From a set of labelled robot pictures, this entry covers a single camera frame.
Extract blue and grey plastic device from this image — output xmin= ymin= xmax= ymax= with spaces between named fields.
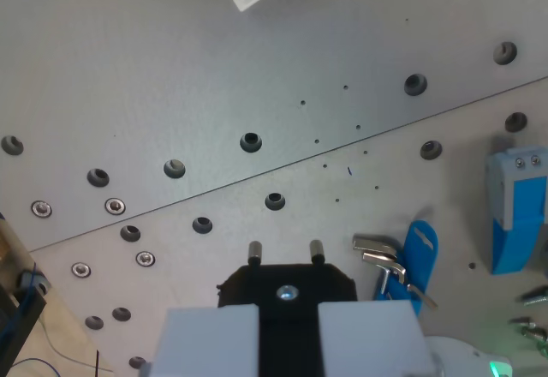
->
xmin=484 ymin=145 xmax=548 ymax=276

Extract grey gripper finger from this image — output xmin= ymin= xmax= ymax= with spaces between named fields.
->
xmin=319 ymin=299 xmax=438 ymax=377
xmin=150 ymin=303 xmax=261 ymax=377

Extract medium silver hex key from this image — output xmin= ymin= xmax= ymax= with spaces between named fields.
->
xmin=361 ymin=251 xmax=407 ymax=296

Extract small silver hex key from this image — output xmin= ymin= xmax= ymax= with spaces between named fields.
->
xmin=405 ymin=284 xmax=439 ymax=310

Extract blue plastic hex key holder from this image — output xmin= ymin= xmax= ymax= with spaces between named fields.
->
xmin=372 ymin=219 xmax=440 ymax=316

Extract large silver hex key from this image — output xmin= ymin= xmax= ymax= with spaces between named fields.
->
xmin=352 ymin=234 xmax=397 ymax=258

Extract blue cable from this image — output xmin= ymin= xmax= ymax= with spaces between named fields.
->
xmin=0 ymin=268 xmax=113 ymax=377

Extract black two-pin power plug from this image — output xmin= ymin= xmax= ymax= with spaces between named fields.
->
xmin=216 ymin=239 xmax=359 ymax=377

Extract black box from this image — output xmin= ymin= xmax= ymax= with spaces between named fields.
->
xmin=0 ymin=283 xmax=48 ymax=355

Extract thin grey wire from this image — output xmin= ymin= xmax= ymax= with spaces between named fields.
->
xmin=41 ymin=316 xmax=100 ymax=370

